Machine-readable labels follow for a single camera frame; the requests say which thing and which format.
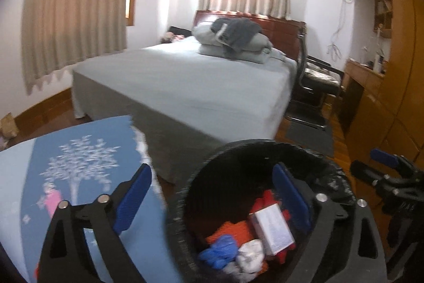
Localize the dark bedside items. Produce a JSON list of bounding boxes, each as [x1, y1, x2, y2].
[[160, 26, 192, 44]]

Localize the blue tree print tablecloth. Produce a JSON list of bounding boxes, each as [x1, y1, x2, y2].
[[1, 116, 180, 282]]

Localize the black trash bin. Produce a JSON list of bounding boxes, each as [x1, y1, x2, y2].
[[166, 139, 356, 282]]

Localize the white blue small box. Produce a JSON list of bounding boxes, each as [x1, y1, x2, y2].
[[250, 203, 295, 256]]

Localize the orange foam net sleeve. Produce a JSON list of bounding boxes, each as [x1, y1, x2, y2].
[[206, 221, 268, 274]]

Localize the red knitted cloth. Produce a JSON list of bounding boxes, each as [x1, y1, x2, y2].
[[249, 190, 296, 264]]

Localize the bed with grey sheet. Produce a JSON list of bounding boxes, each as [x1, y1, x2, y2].
[[71, 37, 297, 183]]

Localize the dark grey blanket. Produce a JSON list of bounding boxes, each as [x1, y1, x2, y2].
[[211, 17, 262, 58]]

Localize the white tissue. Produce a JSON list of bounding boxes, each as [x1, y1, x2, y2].
[[223, 239, 265, 282]]

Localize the left beige curtain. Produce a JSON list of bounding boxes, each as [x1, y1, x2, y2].
[[21, 0, 127, 93]]

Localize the white hanging cable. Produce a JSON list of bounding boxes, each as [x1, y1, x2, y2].
[[327, 0, 354, 63]]

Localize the red wooden headboard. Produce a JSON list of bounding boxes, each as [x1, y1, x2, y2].
[[193, 10, 306, 60]]

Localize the pink knitted sock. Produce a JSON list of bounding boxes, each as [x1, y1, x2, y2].
[[43, 182, 62, 218]]

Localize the dark floor mat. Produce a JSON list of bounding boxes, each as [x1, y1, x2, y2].
[[285, 122, 334, 157]]

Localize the blue glove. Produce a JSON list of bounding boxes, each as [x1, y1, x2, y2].
[[198, 234, 238, 270]]

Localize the wooden wardrobe desk unit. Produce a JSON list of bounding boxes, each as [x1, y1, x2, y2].
[[339, 0, 423, 168]]

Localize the black office chair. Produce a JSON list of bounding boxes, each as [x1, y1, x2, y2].
[[285, 28, 345, 130]]

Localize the brown paper bag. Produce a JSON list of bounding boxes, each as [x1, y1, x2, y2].
[[1, 113, 19, 139]]

